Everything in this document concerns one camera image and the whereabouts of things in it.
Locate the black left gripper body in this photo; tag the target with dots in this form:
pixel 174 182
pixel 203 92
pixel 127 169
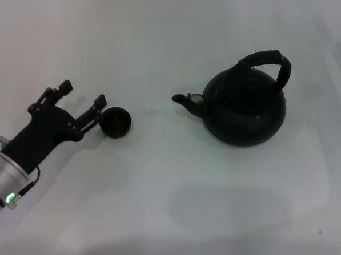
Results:
pixel 44 129

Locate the dark brown teacup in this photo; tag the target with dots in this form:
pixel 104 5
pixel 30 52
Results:
pixel 116 123

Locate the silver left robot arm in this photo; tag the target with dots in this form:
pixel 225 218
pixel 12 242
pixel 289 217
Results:
pixel 2 175

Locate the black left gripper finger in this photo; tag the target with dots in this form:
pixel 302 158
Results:
pixel 86 118
pixel 66 87

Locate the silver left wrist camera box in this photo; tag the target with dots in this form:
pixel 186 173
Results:
pixel 2 141

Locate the black round teapot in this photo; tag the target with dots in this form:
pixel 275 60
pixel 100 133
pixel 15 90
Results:
pixel 245 117

